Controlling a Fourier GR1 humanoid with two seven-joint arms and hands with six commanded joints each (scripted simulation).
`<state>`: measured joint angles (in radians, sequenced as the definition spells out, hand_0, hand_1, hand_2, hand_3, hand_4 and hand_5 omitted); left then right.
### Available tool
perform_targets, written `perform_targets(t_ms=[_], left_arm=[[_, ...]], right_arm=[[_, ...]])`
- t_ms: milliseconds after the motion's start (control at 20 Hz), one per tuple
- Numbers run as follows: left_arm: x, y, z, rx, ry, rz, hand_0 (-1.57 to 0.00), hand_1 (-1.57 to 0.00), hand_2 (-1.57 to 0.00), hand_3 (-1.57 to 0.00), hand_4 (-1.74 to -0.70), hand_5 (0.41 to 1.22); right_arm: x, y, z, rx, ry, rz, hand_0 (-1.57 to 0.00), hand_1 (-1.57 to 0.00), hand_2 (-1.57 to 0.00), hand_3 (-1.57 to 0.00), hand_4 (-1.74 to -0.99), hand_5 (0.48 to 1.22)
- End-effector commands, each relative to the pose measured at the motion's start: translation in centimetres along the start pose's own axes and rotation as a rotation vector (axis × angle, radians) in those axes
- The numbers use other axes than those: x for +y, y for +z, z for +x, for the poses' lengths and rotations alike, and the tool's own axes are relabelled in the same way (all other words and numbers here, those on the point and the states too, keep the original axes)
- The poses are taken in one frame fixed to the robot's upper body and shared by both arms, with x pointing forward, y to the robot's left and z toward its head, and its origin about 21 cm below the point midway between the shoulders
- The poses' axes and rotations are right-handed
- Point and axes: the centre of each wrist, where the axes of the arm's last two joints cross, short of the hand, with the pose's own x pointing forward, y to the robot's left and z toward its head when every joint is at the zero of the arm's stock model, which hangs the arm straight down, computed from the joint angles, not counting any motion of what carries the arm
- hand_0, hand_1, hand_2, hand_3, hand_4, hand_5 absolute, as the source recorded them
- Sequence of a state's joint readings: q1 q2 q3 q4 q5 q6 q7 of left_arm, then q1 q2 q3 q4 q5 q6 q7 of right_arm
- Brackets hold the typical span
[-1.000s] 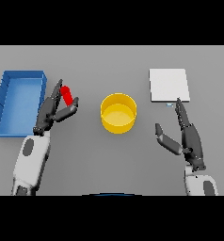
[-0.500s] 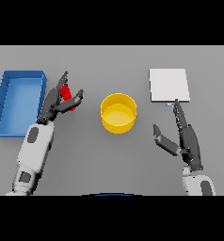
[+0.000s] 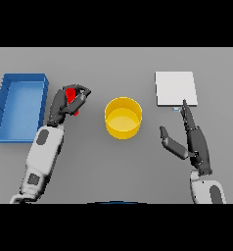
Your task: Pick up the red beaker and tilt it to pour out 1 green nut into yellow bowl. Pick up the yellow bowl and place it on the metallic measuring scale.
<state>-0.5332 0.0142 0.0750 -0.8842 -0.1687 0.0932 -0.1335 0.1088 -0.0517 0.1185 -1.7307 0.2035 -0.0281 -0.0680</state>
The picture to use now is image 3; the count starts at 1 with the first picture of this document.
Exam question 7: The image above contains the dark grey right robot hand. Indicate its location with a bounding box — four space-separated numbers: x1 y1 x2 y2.
159 99 213 176

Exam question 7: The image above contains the red beaker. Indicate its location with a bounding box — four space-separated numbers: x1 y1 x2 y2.
65 86 80 117

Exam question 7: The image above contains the blue tray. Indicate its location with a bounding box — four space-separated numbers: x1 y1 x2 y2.
0 73 50 144

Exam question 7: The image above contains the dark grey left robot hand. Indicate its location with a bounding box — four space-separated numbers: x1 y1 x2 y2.
46 83 92 128

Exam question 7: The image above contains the pale square scale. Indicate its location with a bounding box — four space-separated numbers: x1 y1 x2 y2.
154 71 199 109

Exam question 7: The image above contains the yellow bowl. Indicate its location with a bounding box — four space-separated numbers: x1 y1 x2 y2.
104 96 144 141

